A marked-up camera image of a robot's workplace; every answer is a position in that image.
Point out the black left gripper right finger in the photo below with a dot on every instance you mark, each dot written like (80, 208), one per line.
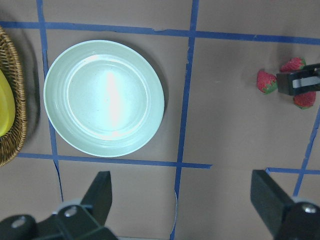
(270, 201)

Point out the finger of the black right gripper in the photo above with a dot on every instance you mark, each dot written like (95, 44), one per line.
(300, 81)

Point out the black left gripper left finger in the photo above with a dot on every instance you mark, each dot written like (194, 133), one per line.
(98, 198)

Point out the red strawberry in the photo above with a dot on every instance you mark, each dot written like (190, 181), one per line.
(305, 100)
(266, 82)
(294, 64)

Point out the light green plate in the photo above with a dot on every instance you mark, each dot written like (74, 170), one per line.
(103, 98)

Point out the red strawberry at corner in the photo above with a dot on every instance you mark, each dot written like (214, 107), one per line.
(305, 100)

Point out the wicker fruit basket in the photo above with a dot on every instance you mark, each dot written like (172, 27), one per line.
(10, 65)

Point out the yellow banana bunch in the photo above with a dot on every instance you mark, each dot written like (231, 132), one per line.
(7, 105)

